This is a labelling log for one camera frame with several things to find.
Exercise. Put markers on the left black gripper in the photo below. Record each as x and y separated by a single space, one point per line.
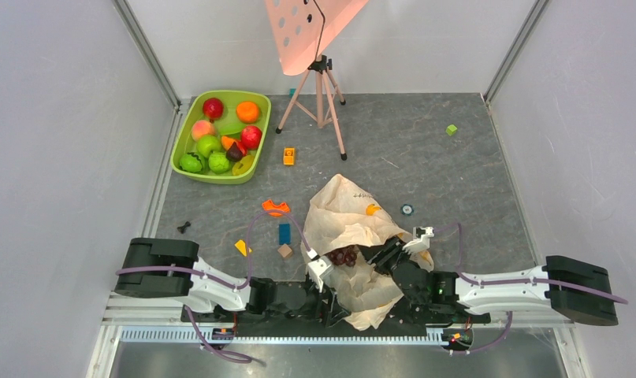
330 313

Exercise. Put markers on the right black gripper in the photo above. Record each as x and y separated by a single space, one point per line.
396 257

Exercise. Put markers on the purple fake grape bunch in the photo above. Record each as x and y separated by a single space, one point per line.
346 255

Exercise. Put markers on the translucent beige plastic bag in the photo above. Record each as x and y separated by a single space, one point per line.
343 214

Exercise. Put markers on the red fake apple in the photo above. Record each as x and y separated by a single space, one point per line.
213 109
251 137

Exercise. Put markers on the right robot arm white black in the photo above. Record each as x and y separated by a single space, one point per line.
577 290

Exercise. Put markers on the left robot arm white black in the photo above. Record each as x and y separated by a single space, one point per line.
172 269

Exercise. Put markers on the yellow fake fruit slice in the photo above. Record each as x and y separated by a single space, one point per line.
244 165

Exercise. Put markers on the green bumpy fake fruit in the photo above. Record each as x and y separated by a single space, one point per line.
218 163

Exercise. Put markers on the orange red fake fruit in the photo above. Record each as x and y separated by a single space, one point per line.
227 142

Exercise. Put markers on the green fake apple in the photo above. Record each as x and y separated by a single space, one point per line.
208 144

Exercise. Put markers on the peach fake fruit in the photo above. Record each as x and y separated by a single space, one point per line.
202 128

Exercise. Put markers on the blue poker chip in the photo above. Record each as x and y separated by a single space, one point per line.
407 209

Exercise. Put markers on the wooden cube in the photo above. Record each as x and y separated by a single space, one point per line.
285 251

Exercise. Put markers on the blue toy brick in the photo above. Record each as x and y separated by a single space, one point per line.
284 234

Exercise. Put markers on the yellow small block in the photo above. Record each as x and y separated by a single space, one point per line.
243 247

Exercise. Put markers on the orange curved toy piece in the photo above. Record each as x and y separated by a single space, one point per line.
276 209

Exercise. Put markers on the orange yellow toy brick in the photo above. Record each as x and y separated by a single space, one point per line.
289 156

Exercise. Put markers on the small green cube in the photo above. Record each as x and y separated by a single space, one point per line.
451 130

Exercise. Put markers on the small black bolt piece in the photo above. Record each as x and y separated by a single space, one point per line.
182 229

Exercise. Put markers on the pink tripod stand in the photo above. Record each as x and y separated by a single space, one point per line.
327 92

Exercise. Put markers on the green plastic tub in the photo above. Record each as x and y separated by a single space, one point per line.
231 99

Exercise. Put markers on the pink perforated board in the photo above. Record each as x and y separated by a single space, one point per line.
303 29

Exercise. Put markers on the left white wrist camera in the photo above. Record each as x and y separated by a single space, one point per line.
318 268

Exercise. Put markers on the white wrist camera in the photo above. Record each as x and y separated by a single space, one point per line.
318 268
420 241

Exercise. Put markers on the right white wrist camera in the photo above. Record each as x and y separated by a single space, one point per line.
420 241

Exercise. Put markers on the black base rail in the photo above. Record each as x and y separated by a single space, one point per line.
276 311

